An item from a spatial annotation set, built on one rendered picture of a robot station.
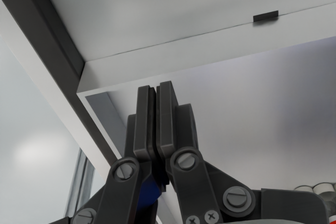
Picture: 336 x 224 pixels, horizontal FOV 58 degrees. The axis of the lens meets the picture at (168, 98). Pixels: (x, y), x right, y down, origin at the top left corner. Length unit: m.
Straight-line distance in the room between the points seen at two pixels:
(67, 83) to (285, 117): 0.19
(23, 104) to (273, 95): 1.44
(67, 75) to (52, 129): 1.48
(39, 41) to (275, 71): 0.17
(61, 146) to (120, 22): 1.61
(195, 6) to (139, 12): 0.04
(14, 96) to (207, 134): 1.37
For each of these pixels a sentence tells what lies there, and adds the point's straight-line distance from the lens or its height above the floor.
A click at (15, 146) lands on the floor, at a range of 1.89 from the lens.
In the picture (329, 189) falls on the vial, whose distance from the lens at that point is 0.39.
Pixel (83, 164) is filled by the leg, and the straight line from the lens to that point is 0.78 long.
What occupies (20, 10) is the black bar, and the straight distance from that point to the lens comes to 0.20.
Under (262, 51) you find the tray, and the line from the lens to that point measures 0.19.
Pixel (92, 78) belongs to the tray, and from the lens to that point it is 0.21.
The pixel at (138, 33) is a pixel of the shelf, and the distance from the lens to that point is 0.22.
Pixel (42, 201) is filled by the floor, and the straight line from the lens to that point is 2.36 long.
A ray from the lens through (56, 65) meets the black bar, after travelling 0.22.
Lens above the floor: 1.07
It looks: 47 degrees down
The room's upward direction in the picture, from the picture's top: 178 degrees clockwise
